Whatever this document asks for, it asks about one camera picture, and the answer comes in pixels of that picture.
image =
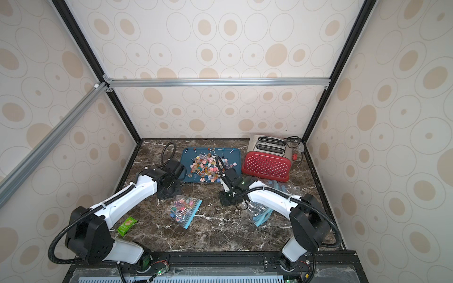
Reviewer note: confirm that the horizontal aluminium frame bar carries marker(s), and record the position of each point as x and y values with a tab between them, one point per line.
292	81

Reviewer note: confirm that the red silver toaster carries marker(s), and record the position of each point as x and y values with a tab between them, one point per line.
269	158

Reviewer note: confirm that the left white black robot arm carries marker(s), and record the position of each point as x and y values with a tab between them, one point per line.
87	237

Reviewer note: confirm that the poured candy pile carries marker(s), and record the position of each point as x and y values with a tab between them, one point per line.
208	165

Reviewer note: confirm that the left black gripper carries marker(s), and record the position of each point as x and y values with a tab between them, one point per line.
164	196

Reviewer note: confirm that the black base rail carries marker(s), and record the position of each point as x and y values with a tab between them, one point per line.
227	267

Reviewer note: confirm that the left slanted aluminium frame bar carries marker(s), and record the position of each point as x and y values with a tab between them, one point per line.
29	164

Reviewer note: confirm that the teal plastic tray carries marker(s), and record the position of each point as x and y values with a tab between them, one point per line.
208	165

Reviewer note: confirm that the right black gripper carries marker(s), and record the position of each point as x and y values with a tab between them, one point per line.
229	198

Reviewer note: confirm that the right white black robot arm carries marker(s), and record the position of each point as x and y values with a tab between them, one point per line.
312	227

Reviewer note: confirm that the candy ziploc bag front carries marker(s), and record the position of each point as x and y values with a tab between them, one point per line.
259	213

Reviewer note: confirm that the green snack packet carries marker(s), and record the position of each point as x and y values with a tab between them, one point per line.
126	226

